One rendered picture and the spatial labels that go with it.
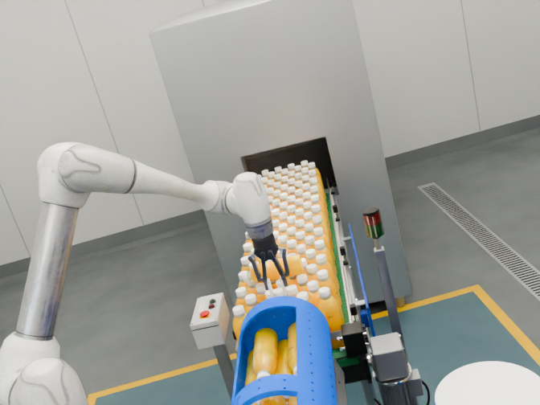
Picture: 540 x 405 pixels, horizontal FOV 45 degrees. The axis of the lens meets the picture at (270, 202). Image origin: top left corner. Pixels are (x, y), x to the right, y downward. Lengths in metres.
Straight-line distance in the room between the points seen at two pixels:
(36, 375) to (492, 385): 1.15
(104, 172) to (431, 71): 5.02
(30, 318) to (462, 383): 1.17
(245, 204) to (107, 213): 4.48
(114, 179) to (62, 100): 4.52
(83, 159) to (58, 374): 0.54
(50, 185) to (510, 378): 1.32
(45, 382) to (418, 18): 5.24
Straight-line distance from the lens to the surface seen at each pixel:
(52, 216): 1.86
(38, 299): 1.89
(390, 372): 2.35
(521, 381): 1.83
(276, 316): 2.03
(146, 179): 1.79
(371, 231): 2.39
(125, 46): 6.08
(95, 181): 1.72
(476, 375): 1.86
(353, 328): 2.20
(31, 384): 1.74
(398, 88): 6.37
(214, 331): 2.29
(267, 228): 2.08
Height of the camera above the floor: 2.17
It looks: 20 degrees down
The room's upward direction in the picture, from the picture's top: 15 degrees counter-clockwise
